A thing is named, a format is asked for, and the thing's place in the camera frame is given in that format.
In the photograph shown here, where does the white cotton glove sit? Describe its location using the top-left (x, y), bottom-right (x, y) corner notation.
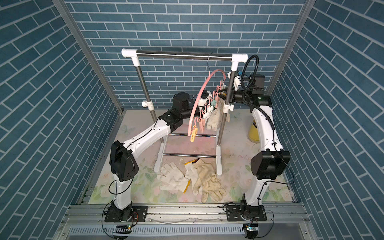
top-left (216, 98), bottom-right (225, 130)
top-left (157, 162), bottom-right (191, 193)
top-left (206, 109), bottom-right (218, 131)

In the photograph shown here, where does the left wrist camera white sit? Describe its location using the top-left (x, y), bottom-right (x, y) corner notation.
top-left (198, 90), bottom-right (210, 107)

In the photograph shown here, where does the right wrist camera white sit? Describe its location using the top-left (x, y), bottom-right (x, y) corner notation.
top-left (233, 72), bottom-right (241, 91)

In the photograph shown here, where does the aluminium front rail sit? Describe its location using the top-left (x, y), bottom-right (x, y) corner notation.
top-left (54, 203), bottom-right (317, 240)

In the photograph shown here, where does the dirty beige cotton glove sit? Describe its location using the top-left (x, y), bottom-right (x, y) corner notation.
top-left (192, 160), bottom-right (227, 203)

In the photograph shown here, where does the pink clip hanger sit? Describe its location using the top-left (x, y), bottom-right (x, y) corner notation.
top-left (188, 69), bottom-right (226, 142)

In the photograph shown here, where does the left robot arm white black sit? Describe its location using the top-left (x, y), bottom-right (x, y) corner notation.
top-left (110, 92), bottom-right (196, 211)

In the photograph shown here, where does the white glove yellow cuff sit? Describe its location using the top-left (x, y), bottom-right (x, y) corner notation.
top-left (185, 159), bottom-right (203, 196)

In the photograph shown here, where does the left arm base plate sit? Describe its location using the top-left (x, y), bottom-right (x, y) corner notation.
top-left (103, 204), bottom-right (148, 224)

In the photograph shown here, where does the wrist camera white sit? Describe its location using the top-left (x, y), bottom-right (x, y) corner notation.
top-left (233, 72), bottom-right (241, 91)
top-left (198, 90), bottom-right (210, 107)

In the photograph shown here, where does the yellow cup with pens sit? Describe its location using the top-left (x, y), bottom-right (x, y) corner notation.
top-left (248, 120), bottom-right (260, 144)

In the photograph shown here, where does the metal clothes drying rack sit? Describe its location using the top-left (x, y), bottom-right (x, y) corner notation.
top-left (122, 49), bottom-right (248, 175)

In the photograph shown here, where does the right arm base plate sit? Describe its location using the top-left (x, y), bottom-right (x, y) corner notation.
top-left (224, 205), bottom-right (267, 222)

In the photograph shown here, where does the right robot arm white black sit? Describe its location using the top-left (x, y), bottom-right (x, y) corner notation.
top-left (231, 74), bottom-right (291, 212)

